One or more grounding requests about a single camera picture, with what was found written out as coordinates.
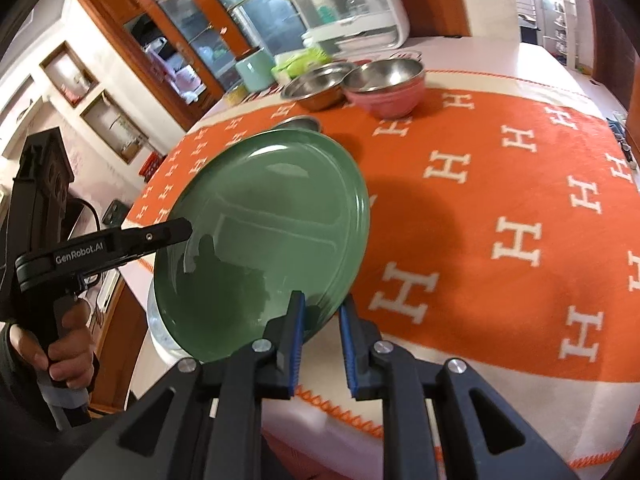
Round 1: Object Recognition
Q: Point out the dull steel bowl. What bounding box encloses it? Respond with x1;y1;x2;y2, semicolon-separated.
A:
272;115;321;134

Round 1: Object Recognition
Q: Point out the pink bowl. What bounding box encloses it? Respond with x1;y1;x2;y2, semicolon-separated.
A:
345;77;427;120

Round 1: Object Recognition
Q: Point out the wooden glass-front cabinet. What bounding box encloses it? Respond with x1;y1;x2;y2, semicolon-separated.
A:
75;0;261;126

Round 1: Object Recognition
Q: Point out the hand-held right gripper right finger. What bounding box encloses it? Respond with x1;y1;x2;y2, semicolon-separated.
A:
337;292;581;480

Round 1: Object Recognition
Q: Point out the white sterilizer cabinet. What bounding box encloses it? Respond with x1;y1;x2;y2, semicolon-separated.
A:
286;0;412;58

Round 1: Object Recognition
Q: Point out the white shelf rack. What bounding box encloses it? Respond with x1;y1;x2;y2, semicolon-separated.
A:
507;0;593;68

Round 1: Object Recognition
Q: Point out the mint green canister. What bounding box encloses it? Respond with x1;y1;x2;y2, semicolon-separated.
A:
234;47;276;95

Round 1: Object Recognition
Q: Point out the white bottle green label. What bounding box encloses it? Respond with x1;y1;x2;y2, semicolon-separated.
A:
310;0;342;22

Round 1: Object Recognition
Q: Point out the green tissue pack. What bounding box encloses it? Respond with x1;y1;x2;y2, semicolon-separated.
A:
271;45;333;81

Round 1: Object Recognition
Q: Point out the glass sliding door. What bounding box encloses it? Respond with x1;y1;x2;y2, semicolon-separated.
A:
190;0;321;61

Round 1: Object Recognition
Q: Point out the orange patterned tablecloth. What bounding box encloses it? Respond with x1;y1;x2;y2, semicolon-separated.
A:
122;70;640;471
135;35;631;480

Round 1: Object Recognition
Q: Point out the wide-rimmed steel bowl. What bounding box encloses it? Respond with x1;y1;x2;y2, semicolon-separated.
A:
280;61;358;112

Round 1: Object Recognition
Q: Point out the blue patterned plate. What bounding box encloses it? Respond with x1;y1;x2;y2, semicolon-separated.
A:
146;280;201;367

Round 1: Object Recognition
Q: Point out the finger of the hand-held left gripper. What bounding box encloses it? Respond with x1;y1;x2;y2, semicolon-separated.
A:
111;218;194;261

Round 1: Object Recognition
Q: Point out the black cable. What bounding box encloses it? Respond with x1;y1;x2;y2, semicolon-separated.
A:
65;198;103;241

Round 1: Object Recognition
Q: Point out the shiny steel bowl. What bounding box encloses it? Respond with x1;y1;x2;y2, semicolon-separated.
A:
342;57;426;94

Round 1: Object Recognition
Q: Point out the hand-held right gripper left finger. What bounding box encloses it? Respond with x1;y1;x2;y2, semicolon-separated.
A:
65;290;307;480

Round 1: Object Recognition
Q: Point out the person's left hand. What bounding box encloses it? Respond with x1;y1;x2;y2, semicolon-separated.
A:
9;301;97;391

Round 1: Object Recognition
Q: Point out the pink rice cooker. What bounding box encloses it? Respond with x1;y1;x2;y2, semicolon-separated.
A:
170;66;207;103

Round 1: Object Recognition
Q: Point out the green plate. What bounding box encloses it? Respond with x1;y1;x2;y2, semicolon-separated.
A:
152;128;372;365

